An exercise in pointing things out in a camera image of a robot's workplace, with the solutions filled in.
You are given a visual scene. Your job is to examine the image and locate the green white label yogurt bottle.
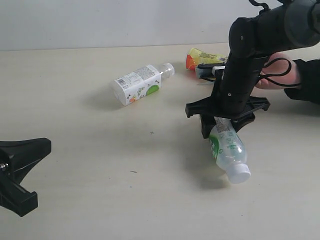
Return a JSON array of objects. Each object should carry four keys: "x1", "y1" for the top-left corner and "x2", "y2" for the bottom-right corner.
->
[{"x1": 208, "y1": 117, "x2": 251, "y2": 184}]

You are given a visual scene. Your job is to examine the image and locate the white square capless bottle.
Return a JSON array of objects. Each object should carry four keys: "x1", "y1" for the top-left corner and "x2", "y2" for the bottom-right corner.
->
[{"x1": 111, "y1": 63, "x2": 175, "y2": 106}]

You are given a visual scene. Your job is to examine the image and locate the black cable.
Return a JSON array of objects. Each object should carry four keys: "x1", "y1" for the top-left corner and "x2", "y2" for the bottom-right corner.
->
[{"x1": 259, "y1": 57, "x2": 302, "y2": 88}]

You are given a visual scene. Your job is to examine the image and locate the yellow bottle with red cap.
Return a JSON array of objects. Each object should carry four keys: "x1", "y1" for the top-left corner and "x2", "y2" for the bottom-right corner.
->
[{"x1": 185, "y1": 48, "x2": 228, "y2": 71}]

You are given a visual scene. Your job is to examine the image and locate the person's bare open hand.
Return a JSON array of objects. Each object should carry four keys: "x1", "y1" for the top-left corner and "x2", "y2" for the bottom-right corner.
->
[{"x1": 255, "y1": 52, "x2": 301, "y2": 90}]

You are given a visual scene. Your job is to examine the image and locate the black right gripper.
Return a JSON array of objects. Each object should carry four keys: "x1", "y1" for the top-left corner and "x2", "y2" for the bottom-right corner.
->
[{"x1": 185, "y1": 54, "x2": 270, "y2": 139}]

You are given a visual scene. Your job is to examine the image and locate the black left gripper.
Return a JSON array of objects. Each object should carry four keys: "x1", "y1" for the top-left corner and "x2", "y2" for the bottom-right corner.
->
[{"x1": 0, "y1": 138, "x2": 52, "y2": 217}]

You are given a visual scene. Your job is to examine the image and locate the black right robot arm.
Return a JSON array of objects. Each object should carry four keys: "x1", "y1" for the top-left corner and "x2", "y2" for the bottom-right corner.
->
[{"x1": 185, "y1": 0, "x2": 320, "y2": 138}]

